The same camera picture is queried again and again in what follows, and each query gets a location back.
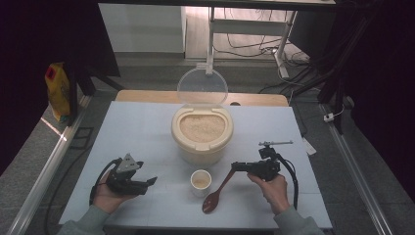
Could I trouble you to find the black floor cables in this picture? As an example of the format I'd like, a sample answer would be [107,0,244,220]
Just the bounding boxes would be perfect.
[212,8,322,96]

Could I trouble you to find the white cabinet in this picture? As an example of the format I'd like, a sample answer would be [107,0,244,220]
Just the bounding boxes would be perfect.
[98,3,187,55]

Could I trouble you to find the beige rice container clear lid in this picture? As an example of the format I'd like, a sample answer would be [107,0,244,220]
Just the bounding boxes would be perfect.
[170,63,235,166]

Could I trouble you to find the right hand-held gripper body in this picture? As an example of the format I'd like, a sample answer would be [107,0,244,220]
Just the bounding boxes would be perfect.
[248,140,295,182]

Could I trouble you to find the person's right hand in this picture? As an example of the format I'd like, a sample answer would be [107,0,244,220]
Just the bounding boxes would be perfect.
[247,172,292,216]

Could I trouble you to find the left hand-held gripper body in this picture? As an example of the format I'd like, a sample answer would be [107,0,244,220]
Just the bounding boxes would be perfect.
[106,153,150,197]

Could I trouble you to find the white paper tag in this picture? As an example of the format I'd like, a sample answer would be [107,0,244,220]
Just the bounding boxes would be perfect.
[300,136,318,157]

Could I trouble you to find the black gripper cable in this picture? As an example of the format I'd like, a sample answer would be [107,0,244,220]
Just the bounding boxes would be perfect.
[276,152,300,211]
[89,158,123,207]

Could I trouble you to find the yellow box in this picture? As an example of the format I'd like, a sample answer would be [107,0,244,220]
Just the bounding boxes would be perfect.
[44,62,71,124]

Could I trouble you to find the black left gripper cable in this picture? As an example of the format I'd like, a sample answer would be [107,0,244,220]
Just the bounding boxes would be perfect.
[89,158,123,207]

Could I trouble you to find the white desk frame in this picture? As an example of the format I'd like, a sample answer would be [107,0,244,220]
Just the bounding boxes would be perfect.
[206,6,299,79]

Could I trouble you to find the white rice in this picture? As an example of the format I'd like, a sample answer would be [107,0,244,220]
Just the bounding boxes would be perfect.
[179,114,226,143]

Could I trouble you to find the white cup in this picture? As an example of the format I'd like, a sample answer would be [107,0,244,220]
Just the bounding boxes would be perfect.
[190,168,212,198]

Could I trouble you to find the pale blue table mat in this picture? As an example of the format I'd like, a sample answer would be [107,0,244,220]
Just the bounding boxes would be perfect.
[58,101,334,230]

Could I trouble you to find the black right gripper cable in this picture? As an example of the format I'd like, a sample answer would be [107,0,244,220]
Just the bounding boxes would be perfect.
[276,152,300,211]

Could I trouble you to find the aluminium rail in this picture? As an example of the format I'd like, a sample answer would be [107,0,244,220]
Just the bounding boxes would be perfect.
[320,103,394,235]
[6,94,93,235]

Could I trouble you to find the brown wooden spoon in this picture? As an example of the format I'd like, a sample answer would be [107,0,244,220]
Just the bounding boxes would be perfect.
[202,167,237,215]

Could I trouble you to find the person's left hand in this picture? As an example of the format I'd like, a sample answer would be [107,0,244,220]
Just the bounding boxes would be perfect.
[92,172,131,214]

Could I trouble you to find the black stand legs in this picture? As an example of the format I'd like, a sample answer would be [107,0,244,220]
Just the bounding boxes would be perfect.
[64,60,125,127]
[316,74,347,135]

